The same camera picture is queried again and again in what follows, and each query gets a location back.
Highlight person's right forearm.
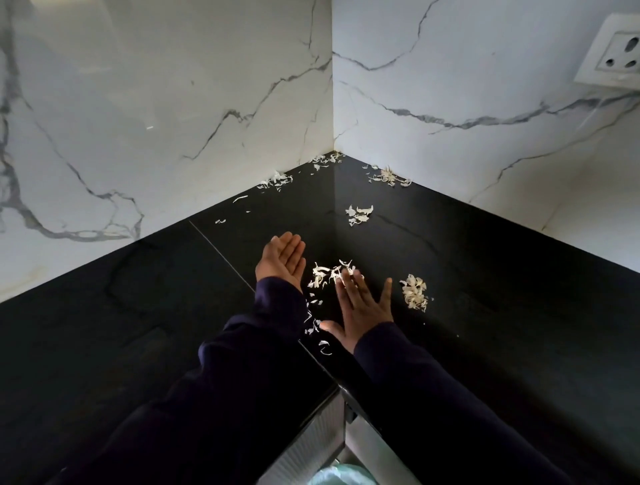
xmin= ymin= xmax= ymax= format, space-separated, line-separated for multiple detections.
xmin=352 ymin=322 xmax=576 ymax=485

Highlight teal waste bin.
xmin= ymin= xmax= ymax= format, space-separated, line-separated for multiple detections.
xmin=307 ymin=463 xmax=379 ymax=485

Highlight person's right hand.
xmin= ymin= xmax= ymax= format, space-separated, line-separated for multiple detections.
xmin=319 ymin=268 xmax=396 ymax=356

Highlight person's left hand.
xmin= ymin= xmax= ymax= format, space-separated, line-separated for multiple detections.
xmin=255 ymin=231 xmax=307 ymax=294

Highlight white wall socket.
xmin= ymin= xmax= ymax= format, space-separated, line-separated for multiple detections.
xmin=573 ymin=12 xmax=640 ymax=91

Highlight person's left forearm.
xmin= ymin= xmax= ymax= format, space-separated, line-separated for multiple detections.
xmin=49 ymin=277 xmax=341 ymax=485

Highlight white vegetable peels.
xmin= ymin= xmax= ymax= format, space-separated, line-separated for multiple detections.
xmin=215 ymin=151 xmax=435 ymax=356

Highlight white base cabinet door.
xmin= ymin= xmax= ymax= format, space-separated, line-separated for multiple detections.
xmin=255 ymin=389 xmax=423 ymax=485

